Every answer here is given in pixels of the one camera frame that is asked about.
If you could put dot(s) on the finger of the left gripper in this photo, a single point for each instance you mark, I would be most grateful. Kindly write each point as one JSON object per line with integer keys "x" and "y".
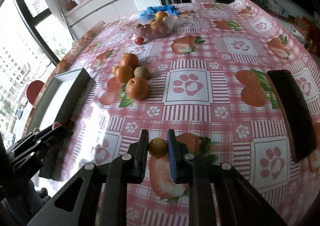
{"x": 34, "y": 138}
{"x": 24, "y": 153}

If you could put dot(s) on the red cherry tomato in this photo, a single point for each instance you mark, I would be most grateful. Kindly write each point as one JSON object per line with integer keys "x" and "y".
{"x": 139, "y": 41}
{"x": 55, "y": 125}

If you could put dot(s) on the pink strawberry pattern tablecloth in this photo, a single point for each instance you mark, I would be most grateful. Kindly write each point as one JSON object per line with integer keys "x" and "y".
{"x": 208, "y": 83}

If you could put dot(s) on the greenish brown kiwi fruit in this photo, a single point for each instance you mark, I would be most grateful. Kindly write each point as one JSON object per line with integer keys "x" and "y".
{"x": 142, "y": 72}

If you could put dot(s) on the orange tangerine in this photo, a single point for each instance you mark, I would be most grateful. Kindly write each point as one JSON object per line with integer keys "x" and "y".
{"x": 130, "y": 60}
{"x": 123, "y": 73}
{"x": 137, "y": 88}

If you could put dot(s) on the small yellow kumquat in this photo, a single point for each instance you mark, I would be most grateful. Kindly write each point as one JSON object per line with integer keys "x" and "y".
{"x": 158, "y": 147}

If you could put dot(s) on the white rectangular tray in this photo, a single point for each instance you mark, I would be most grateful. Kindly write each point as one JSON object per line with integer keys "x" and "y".
{"x": 60, "y": 98}

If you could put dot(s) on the white cabinet counter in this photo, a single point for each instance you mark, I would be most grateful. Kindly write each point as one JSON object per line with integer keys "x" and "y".
{"x": 85, "y": 15}

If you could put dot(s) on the clear glass fruit bowl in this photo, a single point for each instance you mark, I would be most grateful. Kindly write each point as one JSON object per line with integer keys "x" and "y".
{"x": 148, "y": 27}

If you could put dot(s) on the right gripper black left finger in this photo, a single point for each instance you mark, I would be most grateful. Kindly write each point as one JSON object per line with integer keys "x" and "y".
{"x": 135, "y": 167}

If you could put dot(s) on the orange fruit in bowl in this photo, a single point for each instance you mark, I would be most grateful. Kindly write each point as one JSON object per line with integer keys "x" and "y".
{"x": 160, "y": 15}

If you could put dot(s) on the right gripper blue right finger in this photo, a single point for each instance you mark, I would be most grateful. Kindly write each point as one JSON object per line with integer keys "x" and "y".
{"x": 178, "y": 165}

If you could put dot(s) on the red plastic chair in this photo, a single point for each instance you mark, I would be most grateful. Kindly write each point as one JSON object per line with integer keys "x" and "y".
{"x": 33, "y": 90}

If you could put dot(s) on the small tan longan fruit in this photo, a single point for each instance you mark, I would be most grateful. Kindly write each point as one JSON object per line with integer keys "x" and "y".
{"x": 36, "y": 130}

